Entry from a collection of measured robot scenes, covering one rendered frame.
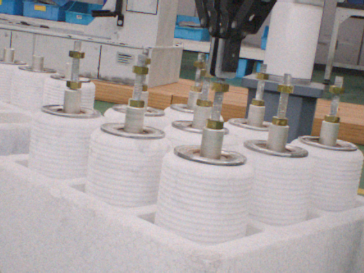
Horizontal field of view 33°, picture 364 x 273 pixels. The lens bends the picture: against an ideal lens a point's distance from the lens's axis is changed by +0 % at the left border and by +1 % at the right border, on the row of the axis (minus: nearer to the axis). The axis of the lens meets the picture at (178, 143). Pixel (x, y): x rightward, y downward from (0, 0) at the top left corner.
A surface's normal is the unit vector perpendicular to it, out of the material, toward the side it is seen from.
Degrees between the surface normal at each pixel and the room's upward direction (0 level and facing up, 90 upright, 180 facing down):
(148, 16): 90
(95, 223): 90
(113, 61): 90
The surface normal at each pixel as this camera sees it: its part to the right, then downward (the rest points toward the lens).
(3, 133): 0.69, 0.22
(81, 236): -0.69, 0.05
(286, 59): -0.30, 0.14
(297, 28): -0.05, 0.18
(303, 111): 0.50, 0.23
